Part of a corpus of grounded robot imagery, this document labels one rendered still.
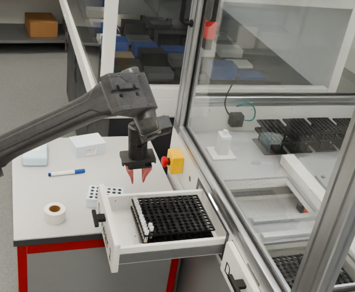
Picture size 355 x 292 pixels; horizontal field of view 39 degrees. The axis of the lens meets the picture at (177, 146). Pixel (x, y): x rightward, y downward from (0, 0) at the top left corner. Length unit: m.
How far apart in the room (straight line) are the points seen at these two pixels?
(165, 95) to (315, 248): 1.33
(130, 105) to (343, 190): 0.43
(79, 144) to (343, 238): 1.26
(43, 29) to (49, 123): 4.14
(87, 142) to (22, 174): 0.29
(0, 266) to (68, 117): 1.77
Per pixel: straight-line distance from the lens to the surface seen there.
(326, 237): 1.06
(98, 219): 1.50
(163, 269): 1.89
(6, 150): 1.05
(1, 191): 3.16
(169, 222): 1.53
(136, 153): 1.47
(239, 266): 1.41
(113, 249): 1.41
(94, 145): 2.04
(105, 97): 0.94
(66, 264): 1.77
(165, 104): 2.28
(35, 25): 5.09
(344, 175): 0.99
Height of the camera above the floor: 1.86
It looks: 30 degrees down
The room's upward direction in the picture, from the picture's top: 9 degrees clockwise
